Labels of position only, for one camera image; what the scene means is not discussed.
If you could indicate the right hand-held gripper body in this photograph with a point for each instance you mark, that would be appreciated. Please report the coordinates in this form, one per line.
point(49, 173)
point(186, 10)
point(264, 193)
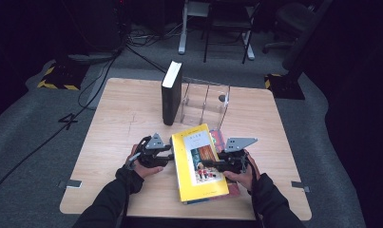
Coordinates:
point(238, 144)

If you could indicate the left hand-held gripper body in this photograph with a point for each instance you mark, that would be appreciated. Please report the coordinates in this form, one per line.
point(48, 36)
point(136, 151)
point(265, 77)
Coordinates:
point(154, 142)

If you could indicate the red comic book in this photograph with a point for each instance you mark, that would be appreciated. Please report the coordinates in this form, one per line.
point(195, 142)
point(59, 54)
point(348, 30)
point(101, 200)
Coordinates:
point(218, 139)

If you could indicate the yellow book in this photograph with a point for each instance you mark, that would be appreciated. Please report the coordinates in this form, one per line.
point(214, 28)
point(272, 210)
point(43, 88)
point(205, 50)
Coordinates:
point(186, 177)

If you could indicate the blue book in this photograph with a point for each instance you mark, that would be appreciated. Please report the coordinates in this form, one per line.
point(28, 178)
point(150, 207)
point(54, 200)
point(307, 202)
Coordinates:
point(195, 201)

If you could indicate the black hardcover book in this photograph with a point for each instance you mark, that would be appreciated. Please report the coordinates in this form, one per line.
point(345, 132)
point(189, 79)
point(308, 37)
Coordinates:
point(171, 101)

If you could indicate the clear acrylic book rack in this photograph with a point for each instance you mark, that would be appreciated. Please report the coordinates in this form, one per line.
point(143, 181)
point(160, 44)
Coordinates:
point(208, 104)

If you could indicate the person's left hand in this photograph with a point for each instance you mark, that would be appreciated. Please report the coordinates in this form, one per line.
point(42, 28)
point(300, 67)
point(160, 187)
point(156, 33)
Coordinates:
point(146, 172)

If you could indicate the person's right hand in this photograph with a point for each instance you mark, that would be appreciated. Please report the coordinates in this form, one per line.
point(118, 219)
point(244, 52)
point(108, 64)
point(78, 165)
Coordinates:
point(249, 179)

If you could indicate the black yellow striped base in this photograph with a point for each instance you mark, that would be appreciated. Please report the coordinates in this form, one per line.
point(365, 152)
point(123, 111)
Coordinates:
point(62, 76)
point(284, 87)

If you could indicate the grey tape piece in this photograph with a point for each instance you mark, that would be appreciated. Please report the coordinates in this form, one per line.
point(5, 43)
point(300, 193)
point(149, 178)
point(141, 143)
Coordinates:
point(70, 184)
point(300, 186)

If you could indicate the grey stand base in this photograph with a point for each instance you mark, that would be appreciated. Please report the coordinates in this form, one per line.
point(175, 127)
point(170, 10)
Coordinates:
point(91, 58)

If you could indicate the black folding chair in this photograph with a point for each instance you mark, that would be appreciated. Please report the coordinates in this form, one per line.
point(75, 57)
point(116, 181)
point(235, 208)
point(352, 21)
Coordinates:
point(230, 19)

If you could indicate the dark slanted stand pole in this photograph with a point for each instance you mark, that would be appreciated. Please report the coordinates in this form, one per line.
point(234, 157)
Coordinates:
point(306, 34)

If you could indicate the dark equipment stand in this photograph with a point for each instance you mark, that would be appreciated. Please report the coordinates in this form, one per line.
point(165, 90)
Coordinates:
point(97, 25)

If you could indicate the dark office chair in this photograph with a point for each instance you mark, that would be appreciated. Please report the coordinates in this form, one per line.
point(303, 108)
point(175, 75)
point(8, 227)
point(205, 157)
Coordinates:
point(289, 14)

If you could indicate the white desk frame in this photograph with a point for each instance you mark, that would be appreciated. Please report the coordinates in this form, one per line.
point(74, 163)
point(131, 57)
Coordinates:
point(182, 38)

